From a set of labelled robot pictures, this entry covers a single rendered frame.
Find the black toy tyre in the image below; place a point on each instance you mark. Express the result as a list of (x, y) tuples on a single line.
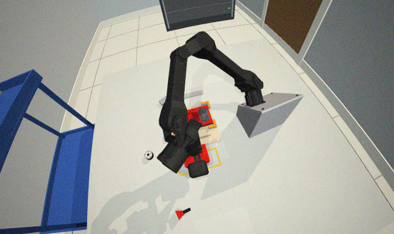
[(148, 155)]

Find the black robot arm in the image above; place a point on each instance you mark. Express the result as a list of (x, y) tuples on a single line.
[(174, 118)]

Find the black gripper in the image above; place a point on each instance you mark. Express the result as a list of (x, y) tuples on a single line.
[(199, 167)]

